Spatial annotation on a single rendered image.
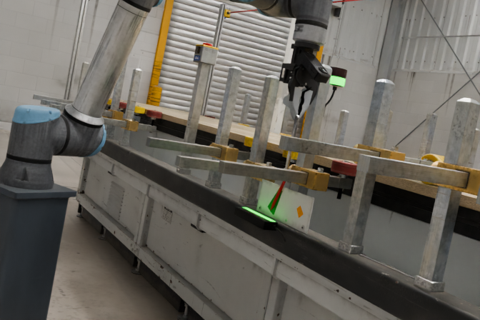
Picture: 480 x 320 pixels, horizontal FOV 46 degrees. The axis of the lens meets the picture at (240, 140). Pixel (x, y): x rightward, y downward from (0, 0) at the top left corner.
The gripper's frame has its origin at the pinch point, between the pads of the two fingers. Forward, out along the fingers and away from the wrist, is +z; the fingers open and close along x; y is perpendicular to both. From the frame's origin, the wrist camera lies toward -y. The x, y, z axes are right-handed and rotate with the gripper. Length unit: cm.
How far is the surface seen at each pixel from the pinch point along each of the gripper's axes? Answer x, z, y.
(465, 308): -6, 31, -58
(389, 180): -23.5, 12.4, -15.7
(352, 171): -19.0, 12.3, -5.5
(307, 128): -6.0, 2.8, 2.2
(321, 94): -7.5, -7.3, 0.9
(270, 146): -24, 13, 44
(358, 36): -683, -189, 767
